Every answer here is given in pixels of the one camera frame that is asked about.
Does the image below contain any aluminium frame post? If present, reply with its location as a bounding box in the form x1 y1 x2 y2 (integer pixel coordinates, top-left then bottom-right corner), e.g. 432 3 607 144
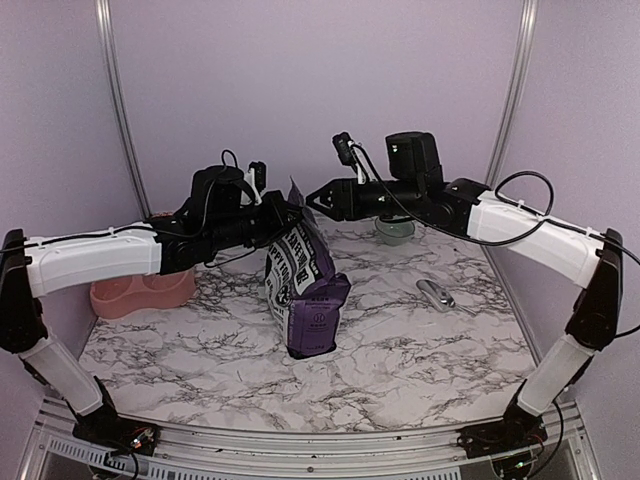
485 0 539 186
95 0 151 218

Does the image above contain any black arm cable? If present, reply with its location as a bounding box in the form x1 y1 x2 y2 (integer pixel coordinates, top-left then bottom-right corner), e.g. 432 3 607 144
352 144 640 336
199 149 254 269

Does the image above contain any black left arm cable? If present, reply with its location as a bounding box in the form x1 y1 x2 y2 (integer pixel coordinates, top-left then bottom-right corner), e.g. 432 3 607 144
199 149 254 269

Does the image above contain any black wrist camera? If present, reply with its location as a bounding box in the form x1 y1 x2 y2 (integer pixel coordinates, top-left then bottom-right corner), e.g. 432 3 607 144
247 161 267 193
332 131 354 167

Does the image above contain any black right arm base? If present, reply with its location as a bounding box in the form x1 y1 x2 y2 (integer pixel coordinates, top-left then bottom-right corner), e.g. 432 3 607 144
456 420 548 459

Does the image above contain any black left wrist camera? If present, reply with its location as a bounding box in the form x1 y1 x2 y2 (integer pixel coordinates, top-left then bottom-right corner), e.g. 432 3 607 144
247 161 267 193

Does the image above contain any right aluminium frame post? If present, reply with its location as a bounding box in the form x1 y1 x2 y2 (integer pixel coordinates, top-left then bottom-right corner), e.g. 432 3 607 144
485 0 539 186

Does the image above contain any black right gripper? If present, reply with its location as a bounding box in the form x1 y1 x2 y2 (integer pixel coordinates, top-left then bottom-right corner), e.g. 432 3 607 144
306 177 424 222

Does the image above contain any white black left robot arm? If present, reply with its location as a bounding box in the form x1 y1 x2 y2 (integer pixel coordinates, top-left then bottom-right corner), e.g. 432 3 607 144
1 162 302 445

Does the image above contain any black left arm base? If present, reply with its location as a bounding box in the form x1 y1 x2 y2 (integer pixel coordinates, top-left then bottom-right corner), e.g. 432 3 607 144
72 419 160 456

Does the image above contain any purple puppy food bag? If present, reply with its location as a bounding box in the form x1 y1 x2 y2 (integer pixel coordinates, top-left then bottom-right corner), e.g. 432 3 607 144
264 183 351 359

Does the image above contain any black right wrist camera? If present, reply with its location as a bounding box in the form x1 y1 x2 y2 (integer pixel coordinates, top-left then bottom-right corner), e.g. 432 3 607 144
332 131 354 167

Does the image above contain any clear green glass bowl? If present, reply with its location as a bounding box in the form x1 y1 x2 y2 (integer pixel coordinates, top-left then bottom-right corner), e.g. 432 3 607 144
374 217 415 246

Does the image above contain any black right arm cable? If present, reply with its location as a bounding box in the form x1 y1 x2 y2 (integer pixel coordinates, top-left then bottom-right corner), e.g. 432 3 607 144
352 144 640 336

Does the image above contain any silver metal food scoop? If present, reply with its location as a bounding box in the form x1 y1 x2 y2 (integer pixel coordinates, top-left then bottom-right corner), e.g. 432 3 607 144
416 279 476 316

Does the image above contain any aluminium front rail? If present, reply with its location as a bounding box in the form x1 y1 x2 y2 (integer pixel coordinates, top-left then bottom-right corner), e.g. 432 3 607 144
18 399 601 479

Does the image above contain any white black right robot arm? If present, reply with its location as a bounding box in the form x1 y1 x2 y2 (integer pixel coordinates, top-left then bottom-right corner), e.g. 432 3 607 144
306 131 625 448

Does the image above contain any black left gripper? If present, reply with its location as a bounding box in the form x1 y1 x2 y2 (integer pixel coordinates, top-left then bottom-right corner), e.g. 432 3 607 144
208 189 308 252

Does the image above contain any pink double pet bowl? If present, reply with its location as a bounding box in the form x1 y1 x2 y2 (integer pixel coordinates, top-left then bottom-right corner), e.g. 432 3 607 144
90 269 196 320

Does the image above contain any left aluminium frame post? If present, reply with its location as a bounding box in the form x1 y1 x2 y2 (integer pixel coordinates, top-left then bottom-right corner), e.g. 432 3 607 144
95 0 151 218

